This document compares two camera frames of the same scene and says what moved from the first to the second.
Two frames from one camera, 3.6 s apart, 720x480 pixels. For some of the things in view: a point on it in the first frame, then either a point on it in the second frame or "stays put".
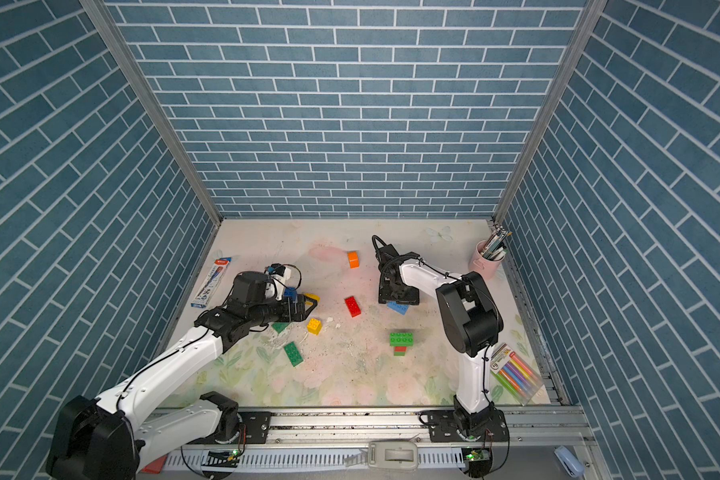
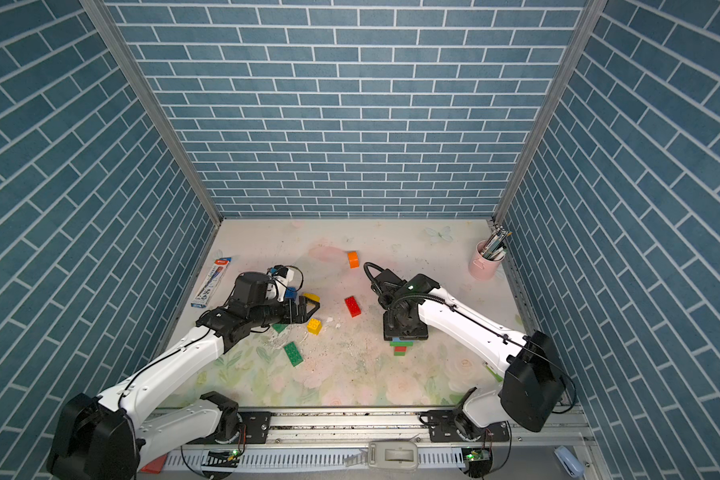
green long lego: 279,326 stays put
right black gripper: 384,294 -> 388,329
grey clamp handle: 387,455 stays put
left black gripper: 300,315 stays put
